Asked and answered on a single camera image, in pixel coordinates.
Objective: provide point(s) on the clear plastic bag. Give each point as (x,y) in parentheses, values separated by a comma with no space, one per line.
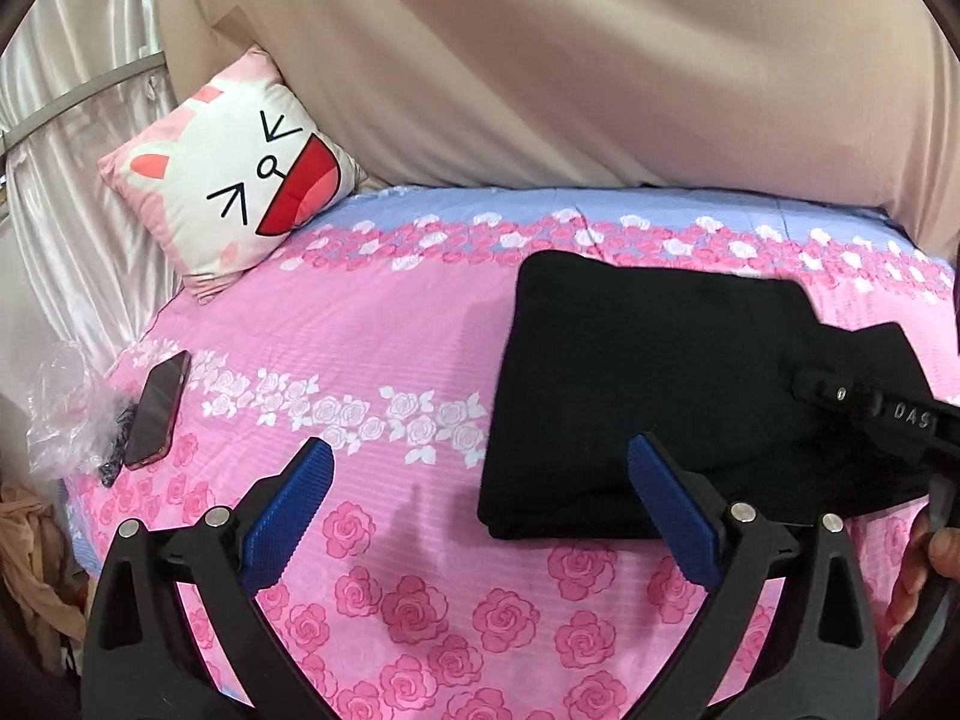
(78,424)

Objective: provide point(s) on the white cat face pillow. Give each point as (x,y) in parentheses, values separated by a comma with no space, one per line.
(225,178)

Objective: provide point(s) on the metal bed rail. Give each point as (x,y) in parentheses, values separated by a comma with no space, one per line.
(76,96)

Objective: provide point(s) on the black pants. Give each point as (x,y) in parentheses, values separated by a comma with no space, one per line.
(710,365)

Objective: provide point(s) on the silver satin curtain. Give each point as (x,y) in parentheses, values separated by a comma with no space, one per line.
(99,278)

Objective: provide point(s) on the tan cloth pile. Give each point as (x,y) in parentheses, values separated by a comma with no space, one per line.
(35,572)

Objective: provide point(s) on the person's right hand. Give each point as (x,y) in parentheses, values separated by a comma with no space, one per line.
(928,553)

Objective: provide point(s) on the pink floral bed sheet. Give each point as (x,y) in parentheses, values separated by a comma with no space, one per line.
(379,328)

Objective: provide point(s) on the dark smartphone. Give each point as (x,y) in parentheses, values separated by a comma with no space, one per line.
(150,437)

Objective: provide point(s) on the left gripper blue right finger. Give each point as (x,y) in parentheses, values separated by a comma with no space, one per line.
(819,659)

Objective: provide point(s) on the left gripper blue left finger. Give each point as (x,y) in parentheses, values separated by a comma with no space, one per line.
(142,659)

